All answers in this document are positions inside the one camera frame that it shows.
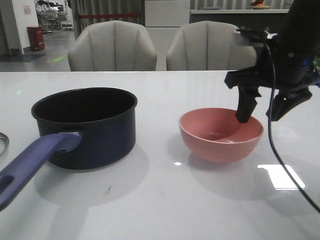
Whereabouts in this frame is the red barrier belt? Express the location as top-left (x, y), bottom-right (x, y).
top-left (78, 12), bottom-right (139, 19)

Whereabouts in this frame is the right grey upholstered chair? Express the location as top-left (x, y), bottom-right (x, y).
top-left (166, 21), bottom-right (257, 71)

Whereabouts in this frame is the dark kitchen counter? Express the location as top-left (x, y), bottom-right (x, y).
top-left (189, 9), bottom-right (288, 33)

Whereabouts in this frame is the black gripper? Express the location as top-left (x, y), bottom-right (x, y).
top-left (224, 40), bottom-right (320, 123)

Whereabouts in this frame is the glass lid with blue knob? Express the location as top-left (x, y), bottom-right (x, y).
top-left (0, 132), bottom-right (10, 156)

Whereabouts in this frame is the dark blue saucepan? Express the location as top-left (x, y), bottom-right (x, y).
top-left (0, 87), bottom-right (138, 210)

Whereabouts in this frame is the fruit plate on counter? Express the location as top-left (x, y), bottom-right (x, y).
top-left (250, 0), bottom-right (270, 10)

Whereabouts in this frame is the red bin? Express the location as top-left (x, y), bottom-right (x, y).
top-left (27, 26), bottom-right (45, 51)

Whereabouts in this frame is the pink plastic bowl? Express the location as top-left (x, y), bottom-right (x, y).
top-left (178, 107), bottom-right (264, 163)

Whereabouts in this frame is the left grey upholstered chair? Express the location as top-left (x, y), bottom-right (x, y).
top-left (68, 20), bottom-right (157, 72)

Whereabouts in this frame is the grey upholstered chair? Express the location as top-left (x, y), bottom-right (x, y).
top-left (68, 20), bottom-right (157, 72)
top-left (166, 21), bottom-right (257, 71)

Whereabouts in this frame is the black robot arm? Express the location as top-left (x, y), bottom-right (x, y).
top-left (224, 0), bottom-right (320, 123)

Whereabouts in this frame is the white refrigerator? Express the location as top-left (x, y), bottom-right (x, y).
top-left (144, 0), bottom-right (190, 28)

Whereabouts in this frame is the grey curtain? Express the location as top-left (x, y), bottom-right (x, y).
top-left (67, 0), bottom-right (145, 37)

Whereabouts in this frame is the black cable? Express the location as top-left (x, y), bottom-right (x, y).
top-left (264, 42), bottom-right (320, 213)

